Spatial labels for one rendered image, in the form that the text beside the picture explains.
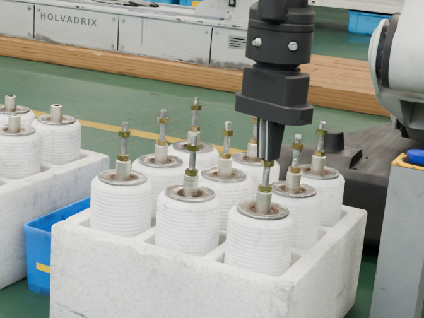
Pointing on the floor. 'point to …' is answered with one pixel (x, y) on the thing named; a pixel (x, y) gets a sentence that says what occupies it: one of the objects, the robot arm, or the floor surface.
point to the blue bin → (38, 241)
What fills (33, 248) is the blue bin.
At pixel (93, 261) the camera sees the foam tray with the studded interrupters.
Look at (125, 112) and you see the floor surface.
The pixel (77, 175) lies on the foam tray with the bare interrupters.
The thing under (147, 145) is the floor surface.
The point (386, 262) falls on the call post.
